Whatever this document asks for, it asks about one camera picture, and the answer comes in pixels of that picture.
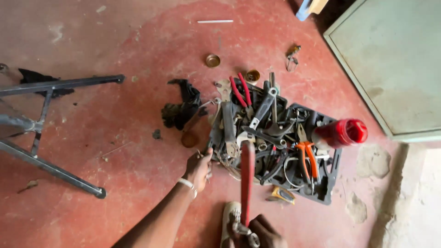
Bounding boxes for person's right hand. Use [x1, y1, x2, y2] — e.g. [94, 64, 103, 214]
[227, 214, 288, 248]

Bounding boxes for person's left hand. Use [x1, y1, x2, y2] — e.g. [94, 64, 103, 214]
[182, 148, 214, 193]

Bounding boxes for red pipe wrench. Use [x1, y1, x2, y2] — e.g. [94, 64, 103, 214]
[240, 140, 256, 228]

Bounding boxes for silver ring spanner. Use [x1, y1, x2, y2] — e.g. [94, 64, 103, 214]
[232, 222, 261, 248]

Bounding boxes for white shoe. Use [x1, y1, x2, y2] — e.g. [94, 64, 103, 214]
[220, 201, 242, 248]

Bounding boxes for black crumpled rag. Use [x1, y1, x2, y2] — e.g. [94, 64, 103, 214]
[161, 79, 209, 131]

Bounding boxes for black combination spanner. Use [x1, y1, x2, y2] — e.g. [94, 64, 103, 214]
[241, 125, 288, 150]

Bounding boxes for heap of grey metal tools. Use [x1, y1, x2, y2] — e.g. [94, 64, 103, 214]
[208, 72, 331, 186]

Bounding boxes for grey adjustable wrench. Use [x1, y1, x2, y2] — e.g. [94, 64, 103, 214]
[237, 87, 278, 145]

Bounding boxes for yellow tape measure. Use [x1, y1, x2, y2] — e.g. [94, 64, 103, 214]
[266, 186, 296, 206]

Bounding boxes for brass round cup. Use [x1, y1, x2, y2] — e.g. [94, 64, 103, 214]
[245, 69, 261, 85]

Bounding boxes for black plastic tool tray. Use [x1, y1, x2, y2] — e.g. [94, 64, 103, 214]
[207, 77, 342, 206]

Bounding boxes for red plastic bottle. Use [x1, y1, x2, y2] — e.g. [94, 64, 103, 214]
[311, 118, 369, 150]

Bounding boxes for blue and cream tool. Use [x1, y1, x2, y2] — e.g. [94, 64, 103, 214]
[295, 0, 330, 22]

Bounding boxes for black cloth scrap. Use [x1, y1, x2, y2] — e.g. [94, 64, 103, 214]
[18, 68, 75, 99]

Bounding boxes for pale green metal door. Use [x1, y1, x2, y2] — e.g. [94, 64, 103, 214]
[323, 0, 441, 143]

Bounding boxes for white bead bracelet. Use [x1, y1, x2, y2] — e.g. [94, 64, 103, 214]
[177, 178, 198, 199]

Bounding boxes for brown handled screwdriver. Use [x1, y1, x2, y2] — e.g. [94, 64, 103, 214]
[181, 107, 209, 149]

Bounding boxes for red handled pliers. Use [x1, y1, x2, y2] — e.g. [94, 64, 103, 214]
[229, 72, 255, 120]

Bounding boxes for orange handled pliers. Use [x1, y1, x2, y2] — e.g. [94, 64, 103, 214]
[295, 141, 322, 194]

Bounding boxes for small wire clip part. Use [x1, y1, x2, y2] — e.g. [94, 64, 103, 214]
[285, 44, 302, 73]

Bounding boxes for black metal frame stand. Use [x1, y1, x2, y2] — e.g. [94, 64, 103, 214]
[0, 74, 126, 200]

